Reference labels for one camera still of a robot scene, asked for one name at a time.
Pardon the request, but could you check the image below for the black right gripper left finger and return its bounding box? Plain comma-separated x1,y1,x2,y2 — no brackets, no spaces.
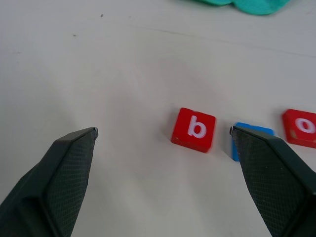
0,127,99,237

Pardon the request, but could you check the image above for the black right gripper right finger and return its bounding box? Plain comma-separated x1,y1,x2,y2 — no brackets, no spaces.
229,125,316,237

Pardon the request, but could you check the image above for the blue letter t block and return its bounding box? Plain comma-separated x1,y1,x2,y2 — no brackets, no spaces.
232,122,275,162

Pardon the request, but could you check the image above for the red letter o block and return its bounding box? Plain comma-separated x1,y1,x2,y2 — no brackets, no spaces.
282,108,316,149

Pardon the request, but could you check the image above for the red letter b block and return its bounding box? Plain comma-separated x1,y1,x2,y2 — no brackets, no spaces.
170,107,217,154

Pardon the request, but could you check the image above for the crumpled green cloth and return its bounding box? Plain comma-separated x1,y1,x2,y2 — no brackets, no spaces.
172,0,289,16

